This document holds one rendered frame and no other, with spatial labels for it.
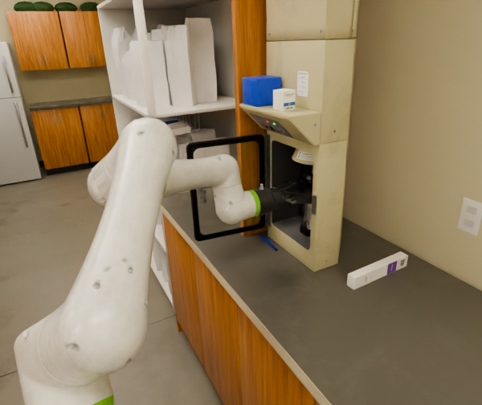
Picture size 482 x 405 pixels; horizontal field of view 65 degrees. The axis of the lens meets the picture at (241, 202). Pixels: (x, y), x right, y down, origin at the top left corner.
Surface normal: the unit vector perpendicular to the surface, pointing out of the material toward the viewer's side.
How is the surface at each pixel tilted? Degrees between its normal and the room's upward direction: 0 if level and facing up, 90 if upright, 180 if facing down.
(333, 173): 90
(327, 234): 90
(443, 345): 0
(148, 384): 0
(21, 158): 90
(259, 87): 90
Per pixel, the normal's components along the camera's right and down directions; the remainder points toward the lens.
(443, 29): -0.88, 0.22
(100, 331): 0.33, -0.25
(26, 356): -0.67, -0.03
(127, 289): 0.66, -0.58
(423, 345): -0.04, -0.92
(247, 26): 0.47, 0.33
